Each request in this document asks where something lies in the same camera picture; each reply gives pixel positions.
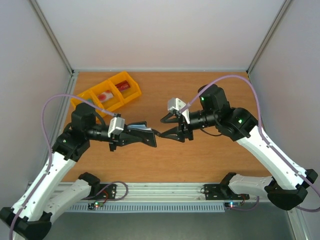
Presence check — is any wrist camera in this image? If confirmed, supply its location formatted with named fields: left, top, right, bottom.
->
left=107, top=116, right=125, bottom=138
left=167, top=98, right=191, bottom=124

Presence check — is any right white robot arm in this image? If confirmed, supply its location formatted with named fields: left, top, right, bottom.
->
left=160, top=84, right=318, bottom=211

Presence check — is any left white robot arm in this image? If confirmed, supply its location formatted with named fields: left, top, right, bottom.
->
left=0, top=103, right=157, bottom=240

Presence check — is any black leather card holder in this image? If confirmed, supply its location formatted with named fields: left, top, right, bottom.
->
left=127, top=121, right=160, bottom=148

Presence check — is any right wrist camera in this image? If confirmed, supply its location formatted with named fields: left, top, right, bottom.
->
left=167, top=98, right=191, bottom=124

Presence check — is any yellow bin middle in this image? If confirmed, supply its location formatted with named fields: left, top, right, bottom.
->
left=89, top=80, right=124, bottom=112

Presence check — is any grey slotted cable duct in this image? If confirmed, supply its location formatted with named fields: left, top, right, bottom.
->
left=67, top=202, right=225, bottom=214

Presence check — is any dark red card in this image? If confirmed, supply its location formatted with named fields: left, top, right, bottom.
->
left=115, top=80, right=131, bottom=92

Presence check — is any yellow bin right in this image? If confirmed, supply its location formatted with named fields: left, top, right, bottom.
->
left=108, top=71, right=142, bottom=104

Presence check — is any white red card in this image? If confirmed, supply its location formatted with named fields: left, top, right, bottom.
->
left=97, top=90, right=114, bottom=103

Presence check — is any base mount plate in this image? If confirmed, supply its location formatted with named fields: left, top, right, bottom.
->
left=200, top=184, right=250, bottom=201
left=84, top=183, right=117, bottom=200

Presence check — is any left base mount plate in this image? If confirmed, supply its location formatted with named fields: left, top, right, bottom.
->
left=84, top=183, right=117, bottom=200

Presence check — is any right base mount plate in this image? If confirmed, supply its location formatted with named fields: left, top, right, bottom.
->
left=200, top=184, right=250, bottom=201

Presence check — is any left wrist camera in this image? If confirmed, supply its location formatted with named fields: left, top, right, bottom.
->
left=107, top=116, right=125, bottom=138

